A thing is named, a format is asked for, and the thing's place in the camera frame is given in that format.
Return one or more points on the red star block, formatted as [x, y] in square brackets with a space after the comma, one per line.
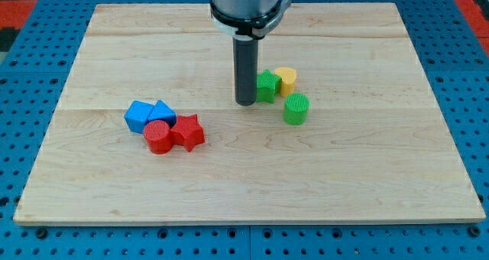
[187, 132]

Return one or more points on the blue triangle block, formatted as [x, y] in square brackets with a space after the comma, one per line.
[161, 111]

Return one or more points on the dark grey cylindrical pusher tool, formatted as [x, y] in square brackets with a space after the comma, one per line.
[245, 56]

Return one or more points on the blue cube block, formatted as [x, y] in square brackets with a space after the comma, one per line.
[137, 116]

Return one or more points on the green star block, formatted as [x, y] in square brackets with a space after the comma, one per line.
[268, 86]

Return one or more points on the wooden board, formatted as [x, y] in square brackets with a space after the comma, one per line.
[374, 148]

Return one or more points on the green cylinder block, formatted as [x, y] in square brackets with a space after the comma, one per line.
[296, 107]

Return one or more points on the red cylinder block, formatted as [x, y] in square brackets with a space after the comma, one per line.
[157, 135]

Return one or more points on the yellow heart block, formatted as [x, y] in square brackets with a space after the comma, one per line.
[288, 78]

